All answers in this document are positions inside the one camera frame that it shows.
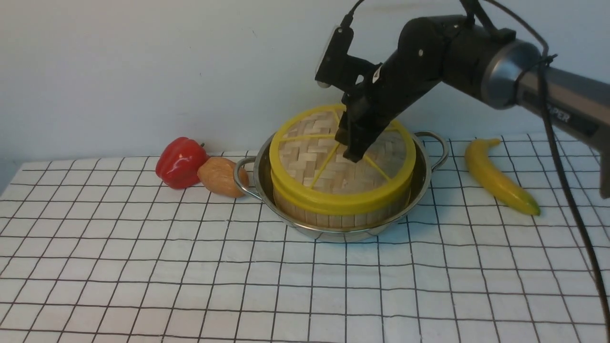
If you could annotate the woven bamboo steamer lid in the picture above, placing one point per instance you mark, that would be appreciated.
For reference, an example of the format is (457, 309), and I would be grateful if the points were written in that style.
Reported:
(311, 176)

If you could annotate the white checkered tablecloth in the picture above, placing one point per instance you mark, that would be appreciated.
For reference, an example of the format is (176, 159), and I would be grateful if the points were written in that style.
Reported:
(98, 251)

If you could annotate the bamboo steamer with yellow rim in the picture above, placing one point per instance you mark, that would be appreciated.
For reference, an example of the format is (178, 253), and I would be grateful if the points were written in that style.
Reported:
(340, 222)

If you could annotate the stainless steel two-handled pot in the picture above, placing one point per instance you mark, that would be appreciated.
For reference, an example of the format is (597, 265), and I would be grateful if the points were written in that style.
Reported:
(262, 180)

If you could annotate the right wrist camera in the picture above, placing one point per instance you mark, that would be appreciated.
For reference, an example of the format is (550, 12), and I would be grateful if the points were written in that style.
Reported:
(336, 67)

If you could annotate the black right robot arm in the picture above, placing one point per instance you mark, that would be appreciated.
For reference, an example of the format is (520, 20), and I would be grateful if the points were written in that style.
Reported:
(492, 66)

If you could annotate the yellow banana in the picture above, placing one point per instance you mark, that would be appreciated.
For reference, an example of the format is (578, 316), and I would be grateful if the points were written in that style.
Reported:
(500, 186)

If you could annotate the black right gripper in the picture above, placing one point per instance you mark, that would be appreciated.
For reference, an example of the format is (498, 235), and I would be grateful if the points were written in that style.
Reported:
(383, 95)

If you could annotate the red bell pepper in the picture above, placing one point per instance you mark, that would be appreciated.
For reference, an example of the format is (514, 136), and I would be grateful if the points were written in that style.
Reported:
(178, 164)

